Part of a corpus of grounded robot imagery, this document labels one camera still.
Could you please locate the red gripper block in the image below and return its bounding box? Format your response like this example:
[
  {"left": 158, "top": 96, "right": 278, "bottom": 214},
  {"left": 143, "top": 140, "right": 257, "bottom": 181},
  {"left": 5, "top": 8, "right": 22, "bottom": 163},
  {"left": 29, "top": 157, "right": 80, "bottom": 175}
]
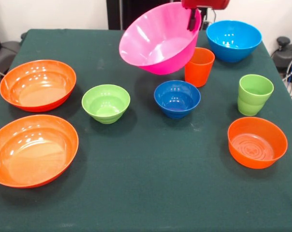
[{"left": 181, "top": 0, "right": 231, "bottom": 31}]

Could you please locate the large pink bowl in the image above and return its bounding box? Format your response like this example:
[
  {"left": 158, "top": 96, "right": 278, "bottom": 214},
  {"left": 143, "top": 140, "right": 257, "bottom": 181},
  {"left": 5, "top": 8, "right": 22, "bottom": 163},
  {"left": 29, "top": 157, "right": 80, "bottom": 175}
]
[{"left": 118, "top": 1, "right": 202, "bottom": 75}]

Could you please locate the orange cup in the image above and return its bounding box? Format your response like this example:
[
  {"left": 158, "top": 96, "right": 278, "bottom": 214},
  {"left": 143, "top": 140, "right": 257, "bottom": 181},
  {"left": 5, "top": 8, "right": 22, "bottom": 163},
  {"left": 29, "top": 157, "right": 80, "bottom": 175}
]
[{"left": 184, "top": 47, "right": 216, "bottom": 88}]

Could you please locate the dark blue bowl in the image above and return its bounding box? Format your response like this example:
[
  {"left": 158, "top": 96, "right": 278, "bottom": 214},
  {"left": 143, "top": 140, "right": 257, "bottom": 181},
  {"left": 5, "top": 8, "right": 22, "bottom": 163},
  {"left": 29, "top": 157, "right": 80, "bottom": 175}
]
[{"left": 153, "top": 80, "right": 202, "bottom": 119}]

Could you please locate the green cup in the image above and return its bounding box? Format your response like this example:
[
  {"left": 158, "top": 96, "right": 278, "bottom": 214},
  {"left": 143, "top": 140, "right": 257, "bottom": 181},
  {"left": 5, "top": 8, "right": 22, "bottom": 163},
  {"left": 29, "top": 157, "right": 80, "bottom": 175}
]
[{"left": 237, "top": 74, "right": 275, "bottom": 116}]

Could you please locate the large light blue bowl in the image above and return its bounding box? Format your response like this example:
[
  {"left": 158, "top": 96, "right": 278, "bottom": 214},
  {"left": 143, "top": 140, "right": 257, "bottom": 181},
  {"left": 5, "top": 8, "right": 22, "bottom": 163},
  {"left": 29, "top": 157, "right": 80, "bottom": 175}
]
[{"left": 206, "top": 20, "right": 263, "bottom": 63}]

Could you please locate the dark grey floor base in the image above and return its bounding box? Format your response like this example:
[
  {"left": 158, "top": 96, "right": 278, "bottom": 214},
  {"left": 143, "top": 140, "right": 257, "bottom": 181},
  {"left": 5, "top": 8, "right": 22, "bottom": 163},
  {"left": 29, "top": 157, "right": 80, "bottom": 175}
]
[
  {"left": 271, "top": 36, "right": 292, "bottom": 73},
  {"left": 0, "top": 32, "right": 28, "bottom": 71}
]

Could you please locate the green bowl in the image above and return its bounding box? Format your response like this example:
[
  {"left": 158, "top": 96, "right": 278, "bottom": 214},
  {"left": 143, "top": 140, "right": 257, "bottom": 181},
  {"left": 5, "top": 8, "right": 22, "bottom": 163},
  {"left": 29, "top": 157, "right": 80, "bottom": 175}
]
[{"left": 81, "top": 84, "right": 131, "bottom": 125}]

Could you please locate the dark green tablecloth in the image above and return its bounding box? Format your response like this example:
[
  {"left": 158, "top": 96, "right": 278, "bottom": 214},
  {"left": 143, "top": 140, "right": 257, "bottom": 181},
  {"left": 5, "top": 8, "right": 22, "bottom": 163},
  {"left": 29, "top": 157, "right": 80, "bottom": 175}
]
[{"left": 0, "top": 29, "right": 292, "bottom": 232}]

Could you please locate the small orange bowl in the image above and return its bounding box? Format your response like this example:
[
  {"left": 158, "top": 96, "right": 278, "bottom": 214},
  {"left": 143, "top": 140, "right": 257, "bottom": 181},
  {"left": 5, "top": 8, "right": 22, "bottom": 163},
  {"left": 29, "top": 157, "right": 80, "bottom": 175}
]
[{"left": 227, "top": 116, "right": 289, "bottom": 170}]

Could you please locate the large orange bowl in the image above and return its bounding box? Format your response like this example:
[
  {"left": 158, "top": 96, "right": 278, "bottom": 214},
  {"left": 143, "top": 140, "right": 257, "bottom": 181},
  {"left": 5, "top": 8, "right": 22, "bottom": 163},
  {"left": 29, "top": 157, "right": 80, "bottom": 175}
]
[
  {"left": 0, "top": 114, "right": 79, "bottom": 189},
  {"left": 0, "top": 59, "right": 77, "bottom": 113}
]

